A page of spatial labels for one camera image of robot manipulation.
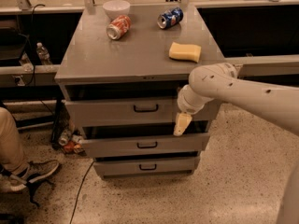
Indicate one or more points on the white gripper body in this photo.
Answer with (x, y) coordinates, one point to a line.
(186, 105)

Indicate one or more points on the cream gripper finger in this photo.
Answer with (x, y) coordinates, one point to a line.
(182, 122)

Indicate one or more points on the grey top drawer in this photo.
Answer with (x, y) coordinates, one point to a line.
(115, 112)

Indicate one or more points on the grey drawer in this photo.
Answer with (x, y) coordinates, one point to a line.
(108, 169)
(145, 145)
(115, 112)

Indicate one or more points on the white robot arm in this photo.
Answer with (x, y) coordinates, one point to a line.
(274, 103)

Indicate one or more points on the grey middle drawer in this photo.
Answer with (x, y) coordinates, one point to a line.
(145, 145)

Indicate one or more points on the grey metal drawer cabinet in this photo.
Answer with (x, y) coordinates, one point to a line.
(96, 67)

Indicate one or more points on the grey bottom drawer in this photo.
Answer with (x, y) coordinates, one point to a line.
(108, 169)

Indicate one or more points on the yellow sponge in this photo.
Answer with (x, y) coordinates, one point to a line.
(186, 52)

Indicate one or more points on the blue soda can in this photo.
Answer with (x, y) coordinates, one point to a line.
(170, 18)

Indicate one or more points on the red soda can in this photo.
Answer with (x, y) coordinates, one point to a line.
(119, 27)

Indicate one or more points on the cans pile on floor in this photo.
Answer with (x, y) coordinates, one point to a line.
(70, 142)

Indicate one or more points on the white bowl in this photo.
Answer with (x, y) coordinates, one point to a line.
(115, 8)

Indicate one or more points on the clear plastic water bottle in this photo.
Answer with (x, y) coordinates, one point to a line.
(43, 54)

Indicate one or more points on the grey sneaker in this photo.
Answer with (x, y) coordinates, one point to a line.
(34, 172)

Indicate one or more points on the person leg beige trousers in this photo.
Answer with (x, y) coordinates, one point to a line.
(12, 155)

